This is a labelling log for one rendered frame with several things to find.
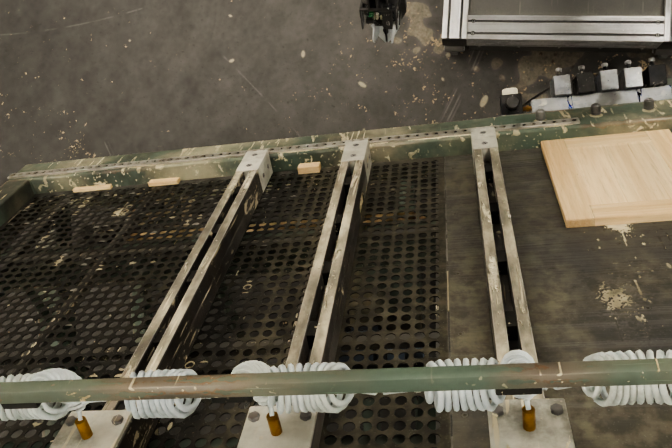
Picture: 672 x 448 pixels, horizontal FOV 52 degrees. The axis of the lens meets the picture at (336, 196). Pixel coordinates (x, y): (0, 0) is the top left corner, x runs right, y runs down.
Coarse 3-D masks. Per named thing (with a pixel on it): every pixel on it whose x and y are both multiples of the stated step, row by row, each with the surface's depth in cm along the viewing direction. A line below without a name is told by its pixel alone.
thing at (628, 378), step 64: (0, 384) 87; (64, 384) 85; (128, 384) 83; (192, 384) 82; (256, 384) 80; (320, 384) 79; (384, 384) 77; (448, 384) 76; (512, 384) 75; (576, 384) 74; (640, 384) 73
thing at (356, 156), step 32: (352, 160) 175; (352, 192) 160; (352, 224) 150; (320, 256) 137; (352, 256) 146; (320, 288) 131; (320, 320) 119; (320, 352) 112; (256, 416) 95; (288, 416) 95; (320, 416) 106
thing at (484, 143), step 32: (480, 128) 180; (480, 160) 163; (480, 192) 150; (480, 224) 149; (512, 256) 127; (512, 288) 118; (512, 320) 112; (512, 352) 81; (512, 416) 89; (544, 416) 88
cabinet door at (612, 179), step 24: (552, 144) 177; (576, 144) 175; (600, 144) 172; (624, 144) 171; (648, 144) 169; (552, 168) 165; (576, 168) 164; (600, 168) 162; (624, 168) 160; (648, 168) 159; (576, 192) 154; (600, 192) 153; (624, 192) 151; (648, 192) 149; (576, 216) 145; (600, 216) 144; (624, 216) 142; (648, 216) 142
